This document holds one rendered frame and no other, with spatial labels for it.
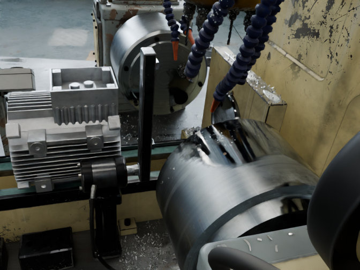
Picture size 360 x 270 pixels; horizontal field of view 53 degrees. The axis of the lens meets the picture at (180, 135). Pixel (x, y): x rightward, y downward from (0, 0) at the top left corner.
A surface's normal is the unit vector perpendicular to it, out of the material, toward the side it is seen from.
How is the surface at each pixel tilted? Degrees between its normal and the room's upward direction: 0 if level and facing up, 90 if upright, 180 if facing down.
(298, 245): 0
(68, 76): 90
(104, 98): 90
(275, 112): 90
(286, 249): 0
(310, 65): 90
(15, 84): 59
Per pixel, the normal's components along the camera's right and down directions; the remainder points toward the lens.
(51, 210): 0.28, 0.56
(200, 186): -0.64, -0.50
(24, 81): 0.29, 0.04
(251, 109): -0.96, 0.09
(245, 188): -0.32, -0.72
